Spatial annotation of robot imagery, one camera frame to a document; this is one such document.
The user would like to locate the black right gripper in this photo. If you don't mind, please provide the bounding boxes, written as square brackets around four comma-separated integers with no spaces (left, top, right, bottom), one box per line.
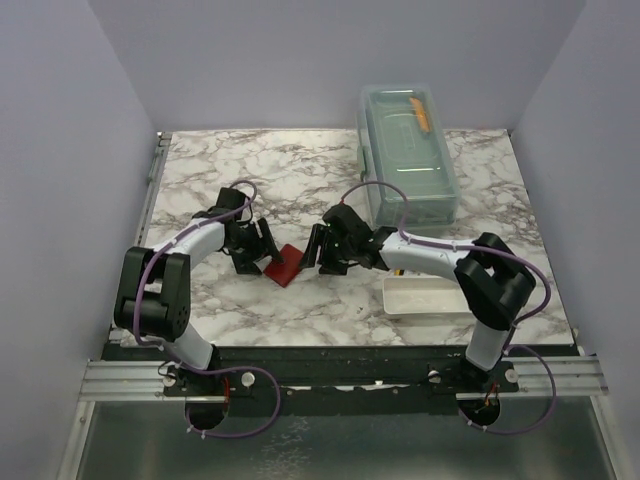
[298,224,355,277]

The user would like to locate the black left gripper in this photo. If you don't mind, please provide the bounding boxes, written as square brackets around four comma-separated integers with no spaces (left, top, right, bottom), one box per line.
[227,218,282,274]

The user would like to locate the red leather card holder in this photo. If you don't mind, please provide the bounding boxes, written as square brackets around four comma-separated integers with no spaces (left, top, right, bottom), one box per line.
[263,244,304,288]

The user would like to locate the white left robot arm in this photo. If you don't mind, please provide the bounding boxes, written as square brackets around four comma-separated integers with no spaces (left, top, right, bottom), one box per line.
[113,212,284,395]

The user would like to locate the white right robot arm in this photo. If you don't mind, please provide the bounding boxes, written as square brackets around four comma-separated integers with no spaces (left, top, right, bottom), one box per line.
[299,220,536,392]

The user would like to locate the white plastic tray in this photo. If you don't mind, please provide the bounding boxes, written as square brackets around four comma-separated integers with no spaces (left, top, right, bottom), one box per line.
[382,276,469,316]

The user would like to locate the clear plastic storage box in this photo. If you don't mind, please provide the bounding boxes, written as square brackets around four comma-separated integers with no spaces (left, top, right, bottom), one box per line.
[357,84,460,235]

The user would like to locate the orange tool inside box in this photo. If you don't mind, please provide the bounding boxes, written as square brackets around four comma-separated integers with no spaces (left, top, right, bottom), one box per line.
[409,96,431,134]

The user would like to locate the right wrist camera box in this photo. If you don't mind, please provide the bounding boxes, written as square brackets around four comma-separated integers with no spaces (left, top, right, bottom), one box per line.
[322,203,372,239]

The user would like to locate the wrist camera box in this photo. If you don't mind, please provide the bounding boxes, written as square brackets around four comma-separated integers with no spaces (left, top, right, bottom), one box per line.
[322,203,372,239]
[214,187,250,214]

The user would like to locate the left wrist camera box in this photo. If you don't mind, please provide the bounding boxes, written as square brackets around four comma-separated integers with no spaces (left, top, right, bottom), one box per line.
[214,187,250,214]

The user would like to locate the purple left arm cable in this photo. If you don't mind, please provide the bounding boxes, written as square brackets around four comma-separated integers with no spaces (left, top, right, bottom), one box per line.
[123,179,282,441]

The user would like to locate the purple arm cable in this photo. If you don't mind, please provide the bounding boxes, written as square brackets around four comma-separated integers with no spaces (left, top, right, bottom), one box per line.
[123,179,282,441]
[339,181,558,434]

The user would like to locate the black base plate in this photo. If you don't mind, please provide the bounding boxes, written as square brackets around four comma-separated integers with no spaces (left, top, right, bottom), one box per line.
[102,346,503,421]

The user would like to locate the aluminium mounting rail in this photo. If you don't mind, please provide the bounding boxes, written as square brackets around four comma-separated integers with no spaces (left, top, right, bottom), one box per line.
[79,356,608,403]

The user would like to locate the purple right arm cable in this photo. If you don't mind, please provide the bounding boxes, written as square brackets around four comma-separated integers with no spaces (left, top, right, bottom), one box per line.
[339,181,558,434]

